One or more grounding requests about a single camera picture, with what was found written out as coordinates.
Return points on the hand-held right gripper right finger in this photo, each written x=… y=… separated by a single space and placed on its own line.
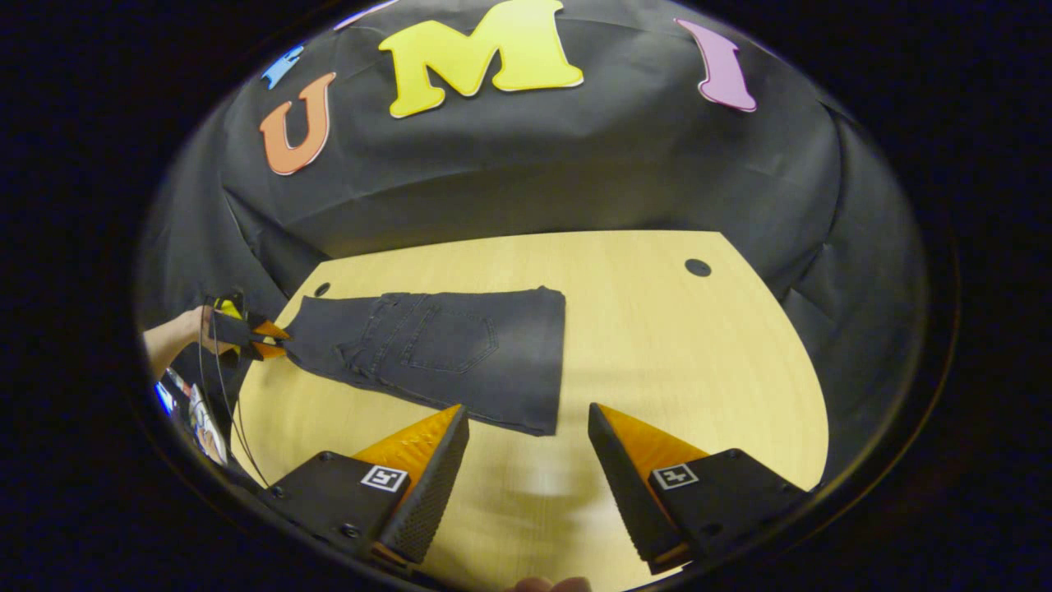
x=625 y=493

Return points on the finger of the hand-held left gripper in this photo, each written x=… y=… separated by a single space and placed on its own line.
x=267 y=351
x=269 y=329

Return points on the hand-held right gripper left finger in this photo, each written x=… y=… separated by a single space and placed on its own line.
x=431 y=493

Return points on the dark grey jeans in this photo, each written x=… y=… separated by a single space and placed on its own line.
x=460 y=353

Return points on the black backdrop cloth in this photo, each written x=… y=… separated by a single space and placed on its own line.
x=534 y=164

